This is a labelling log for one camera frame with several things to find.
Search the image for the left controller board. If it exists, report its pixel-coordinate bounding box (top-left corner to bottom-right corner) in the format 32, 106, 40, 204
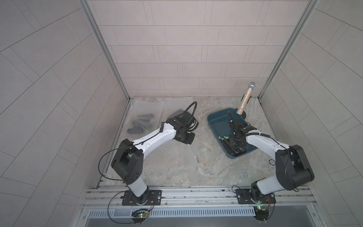
131, 209, 150, 223

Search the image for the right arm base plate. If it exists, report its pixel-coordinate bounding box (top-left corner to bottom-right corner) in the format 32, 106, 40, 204
233, 188, 276, 205

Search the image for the right controller board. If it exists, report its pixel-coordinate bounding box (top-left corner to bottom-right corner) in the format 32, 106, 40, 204
253, 206, 270, 221

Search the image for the teal plastic bin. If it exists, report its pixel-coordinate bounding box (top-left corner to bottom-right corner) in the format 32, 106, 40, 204
207, 108, 257, 159

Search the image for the clear zip-top bag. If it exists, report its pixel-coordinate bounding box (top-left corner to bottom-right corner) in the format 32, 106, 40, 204
161, 97, 193, 122
142, 140, 199, 186
122, 100, 164, 141

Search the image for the controller board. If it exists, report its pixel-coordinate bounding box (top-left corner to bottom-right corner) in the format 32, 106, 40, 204
253, 206, 270, 221
131, 209, 150, 223

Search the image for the aluminium mounting rail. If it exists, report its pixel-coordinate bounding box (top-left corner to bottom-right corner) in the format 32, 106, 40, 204
80, 186, 317, 209

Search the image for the blue poker chip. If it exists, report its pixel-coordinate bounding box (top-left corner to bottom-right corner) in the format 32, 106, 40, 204
269, 159, 276, 166

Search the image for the eggplant at bin front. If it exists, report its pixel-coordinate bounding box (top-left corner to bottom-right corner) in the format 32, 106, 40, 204
218, 136, 230, 142

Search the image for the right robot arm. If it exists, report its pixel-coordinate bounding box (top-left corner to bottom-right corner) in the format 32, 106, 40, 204
228, 118, 315, 200

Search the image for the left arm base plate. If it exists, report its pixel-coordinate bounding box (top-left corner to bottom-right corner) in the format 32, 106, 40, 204
122, 189, 162, 206

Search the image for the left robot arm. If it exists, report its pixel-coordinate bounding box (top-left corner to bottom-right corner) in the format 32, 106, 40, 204
111, 111, 199, 198

